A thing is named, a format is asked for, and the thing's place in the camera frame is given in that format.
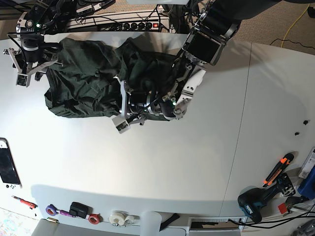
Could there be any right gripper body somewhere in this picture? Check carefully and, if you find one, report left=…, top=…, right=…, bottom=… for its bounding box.
left=3, top=44, right=62, bottom=76

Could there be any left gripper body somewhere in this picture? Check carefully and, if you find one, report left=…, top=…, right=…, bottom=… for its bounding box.
left=114, top=76, right=160, bottom=125

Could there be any dark green t-shirt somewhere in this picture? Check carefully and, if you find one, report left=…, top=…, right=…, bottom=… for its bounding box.
left=44, top=37, right=176, bottom=118

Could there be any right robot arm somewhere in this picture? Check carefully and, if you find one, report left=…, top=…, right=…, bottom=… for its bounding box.
left=3, top=0, right=77, bottom=87

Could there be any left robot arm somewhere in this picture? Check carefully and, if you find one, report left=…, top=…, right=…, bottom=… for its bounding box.
left=112, top=0, right=276, bottom=133

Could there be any white power strip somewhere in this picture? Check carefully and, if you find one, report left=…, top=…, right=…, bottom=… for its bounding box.
left=66, top=7, right=176, bottom=33

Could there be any clear tape dispenser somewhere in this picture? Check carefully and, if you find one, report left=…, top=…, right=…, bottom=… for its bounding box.
left=108, top=211, right=140, bottom=227

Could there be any white translucent cup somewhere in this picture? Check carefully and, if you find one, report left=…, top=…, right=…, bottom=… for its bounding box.
left=140, top=211, right=162, bottom=236

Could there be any red tape roll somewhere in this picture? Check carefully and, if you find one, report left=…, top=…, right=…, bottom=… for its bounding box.
left=88, top=214, right=101, bottom=225

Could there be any purple tape roll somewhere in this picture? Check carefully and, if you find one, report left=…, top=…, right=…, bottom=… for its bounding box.
left=46, top=204, right=58, bottom=216

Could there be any orange black utility knife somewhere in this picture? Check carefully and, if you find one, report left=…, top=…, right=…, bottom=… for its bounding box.
left=262, top=153, right=294, bottom=188

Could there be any blue box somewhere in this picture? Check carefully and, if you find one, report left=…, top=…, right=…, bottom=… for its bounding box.
left=298, top=167, right=315, bottom=200

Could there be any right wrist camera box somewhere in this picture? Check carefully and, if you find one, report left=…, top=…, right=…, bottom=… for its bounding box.
left=16, top=74, right=31, bottom=87

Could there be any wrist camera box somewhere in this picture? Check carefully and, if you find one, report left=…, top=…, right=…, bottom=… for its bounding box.
left=16, top=74, right=31, bottom=87
left=112, top=116, right=130, bottom=134

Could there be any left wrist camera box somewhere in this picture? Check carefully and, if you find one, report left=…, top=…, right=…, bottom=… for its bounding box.
left=112, top=116, right=130, bottom=134

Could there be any black tablet with white frame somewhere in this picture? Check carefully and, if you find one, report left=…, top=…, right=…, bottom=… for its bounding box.
left=0, top=138, right=22, bottom=190

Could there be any black action camera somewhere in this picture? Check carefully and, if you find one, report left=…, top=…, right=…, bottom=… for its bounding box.
left=69, top=202, right=89, bottom=219

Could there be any red handled screwdriver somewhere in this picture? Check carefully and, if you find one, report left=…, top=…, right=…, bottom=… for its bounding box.
left=12, top=196, right=37, bottom=209

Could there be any teal black cordless drill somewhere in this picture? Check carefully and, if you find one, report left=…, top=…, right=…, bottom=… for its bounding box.
left=237, top=173, right=296, bottom=224

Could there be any yellow cable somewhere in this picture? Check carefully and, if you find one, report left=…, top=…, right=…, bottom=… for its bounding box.
left=281, top=4, right=311, bottom=48

